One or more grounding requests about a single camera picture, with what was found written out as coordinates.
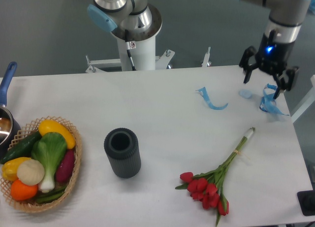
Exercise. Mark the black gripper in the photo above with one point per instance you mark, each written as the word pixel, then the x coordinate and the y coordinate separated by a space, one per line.
pixel 271 58

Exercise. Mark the red tulip bouquet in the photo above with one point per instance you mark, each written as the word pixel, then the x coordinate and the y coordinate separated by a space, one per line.
pixel 207 188

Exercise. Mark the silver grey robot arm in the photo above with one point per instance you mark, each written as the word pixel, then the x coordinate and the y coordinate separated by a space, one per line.
pixel 135 24

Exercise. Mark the tangled blue ribbon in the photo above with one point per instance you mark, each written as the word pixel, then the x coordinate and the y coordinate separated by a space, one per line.
pixel 268 103

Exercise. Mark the blue ribbon strip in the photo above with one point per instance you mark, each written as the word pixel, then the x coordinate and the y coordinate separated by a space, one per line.
pixel 203 92

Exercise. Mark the black device at edge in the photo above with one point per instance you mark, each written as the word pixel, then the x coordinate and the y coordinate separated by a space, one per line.
pixel 307 202

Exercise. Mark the dark grey ribbed vase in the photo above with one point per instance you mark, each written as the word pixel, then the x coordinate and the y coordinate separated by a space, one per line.
pixel 122 149

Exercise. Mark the purple sweet potato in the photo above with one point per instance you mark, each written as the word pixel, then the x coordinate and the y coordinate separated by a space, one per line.
pixel 66 167

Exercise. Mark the yellow squash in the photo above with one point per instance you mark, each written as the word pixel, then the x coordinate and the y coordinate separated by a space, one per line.
pixel 47 126

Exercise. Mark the green bok choy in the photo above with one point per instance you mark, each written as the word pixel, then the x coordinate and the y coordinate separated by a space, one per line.
pixel 49 151

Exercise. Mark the green bean pods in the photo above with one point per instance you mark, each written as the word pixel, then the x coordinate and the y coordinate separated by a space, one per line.
pixel 50 196

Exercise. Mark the dark green cucumber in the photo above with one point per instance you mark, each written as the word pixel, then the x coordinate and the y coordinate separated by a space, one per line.
pixel 22 149

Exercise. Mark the white garlic bulb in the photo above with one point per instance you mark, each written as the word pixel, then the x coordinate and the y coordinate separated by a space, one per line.
pixel 30 172

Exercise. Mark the woven wicker basket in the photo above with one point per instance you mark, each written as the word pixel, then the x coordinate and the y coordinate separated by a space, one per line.
pixel 30 206

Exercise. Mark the orange fruit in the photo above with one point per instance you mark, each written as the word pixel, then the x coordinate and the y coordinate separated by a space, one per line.
pixel 20 191

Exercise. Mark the yellow bell pepper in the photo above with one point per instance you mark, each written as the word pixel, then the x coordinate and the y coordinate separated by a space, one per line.
pixel 9 169

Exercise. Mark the white frame leg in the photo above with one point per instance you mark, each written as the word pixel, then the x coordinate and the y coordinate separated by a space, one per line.
pixel 304 103

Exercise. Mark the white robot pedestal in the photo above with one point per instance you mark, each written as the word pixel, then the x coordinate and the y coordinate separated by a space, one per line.
pixel 134 55

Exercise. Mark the blue handled saucepan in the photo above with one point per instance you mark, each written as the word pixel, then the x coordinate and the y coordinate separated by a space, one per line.
pixel 8 125

